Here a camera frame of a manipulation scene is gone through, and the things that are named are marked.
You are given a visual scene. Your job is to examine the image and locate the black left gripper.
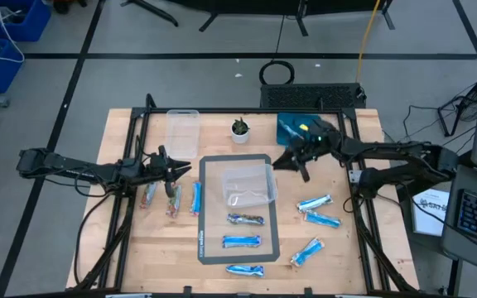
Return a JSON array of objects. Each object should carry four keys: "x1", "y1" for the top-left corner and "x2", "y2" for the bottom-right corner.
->
[{"x1": 141, "y1": 144, "x2": 193, "y2": 199}]

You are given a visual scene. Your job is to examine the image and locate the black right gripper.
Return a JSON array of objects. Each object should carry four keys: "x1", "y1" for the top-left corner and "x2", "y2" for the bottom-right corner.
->
[{"x1": 272, "y1": 125, "x2": 344, "y2": 184}]

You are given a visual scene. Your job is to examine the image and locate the clear plastic bin with handles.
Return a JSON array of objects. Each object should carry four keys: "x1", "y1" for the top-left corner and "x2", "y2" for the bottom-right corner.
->
[
  {"x1": 164, "y1": 108, "x2": 201, "y2": 161},
  {"x1": 220, "y1": 163, "x2": 279, "y2": 209}
]

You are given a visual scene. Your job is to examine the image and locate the white and blue granola bar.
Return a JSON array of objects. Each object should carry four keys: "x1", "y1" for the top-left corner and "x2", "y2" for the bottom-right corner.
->
[
  {"x1": 303, "y1": 209, "x2": 343, "y2": 229},
  {"x1": 290, "y1": 237, "x2": 325, "y2": 268},
  {"x1": 296, "y1": 194, "x2": 334, "y2": 214}
]

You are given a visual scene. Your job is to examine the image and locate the dark blue granola bar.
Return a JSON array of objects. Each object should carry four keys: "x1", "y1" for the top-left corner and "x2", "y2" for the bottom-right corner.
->
[{"x1": 226, "y1": 213, "x2": 266, "y2": 227}]

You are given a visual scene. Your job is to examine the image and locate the blue plastic bin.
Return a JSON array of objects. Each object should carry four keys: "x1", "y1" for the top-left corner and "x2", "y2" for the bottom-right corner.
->
[{"x1": 276, "y1": 112, "x2": 326, "y2": 148}]

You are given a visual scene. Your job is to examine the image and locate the succulent in white pot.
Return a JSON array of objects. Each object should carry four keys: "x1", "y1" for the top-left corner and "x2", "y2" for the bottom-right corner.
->
[{"x1": 229, "y1": 117, "x2": 251, "y2": 145}]

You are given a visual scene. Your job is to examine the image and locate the grey-bordered silicone baking mat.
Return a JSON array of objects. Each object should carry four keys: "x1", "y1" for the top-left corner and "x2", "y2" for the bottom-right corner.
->
[{"x1": 197, "y1": 153, "x2": 281, "y2": 265}]

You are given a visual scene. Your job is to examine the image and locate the white printed paper sheet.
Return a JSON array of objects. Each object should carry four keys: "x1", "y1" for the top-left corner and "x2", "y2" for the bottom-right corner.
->
[{"x1": 411, "y1": 188, "x2": 451, "y2": 237}]

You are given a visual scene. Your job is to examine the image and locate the black standing panel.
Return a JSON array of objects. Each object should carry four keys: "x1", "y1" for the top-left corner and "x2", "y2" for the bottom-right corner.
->
[{"x1": 120, "y1": 0, "x2": 396, "y2": 37}]

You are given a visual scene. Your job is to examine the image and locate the grey keyboard tray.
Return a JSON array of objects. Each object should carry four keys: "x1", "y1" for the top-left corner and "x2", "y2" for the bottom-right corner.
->
[{"x1": 441, "y1": 164, "x2": 477, "y2": 274}]

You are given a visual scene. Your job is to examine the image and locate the coiled black cable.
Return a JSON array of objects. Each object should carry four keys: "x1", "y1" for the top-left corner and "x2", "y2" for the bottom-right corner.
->
[{"x1": 258, "y1": 60, "x2": 296, "y2": 86}]

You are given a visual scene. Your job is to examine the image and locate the yellow cable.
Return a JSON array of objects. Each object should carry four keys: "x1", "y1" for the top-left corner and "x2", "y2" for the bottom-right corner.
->
[{"x1": 354, "y1": 0, "x2": 383, "y2": 83}]

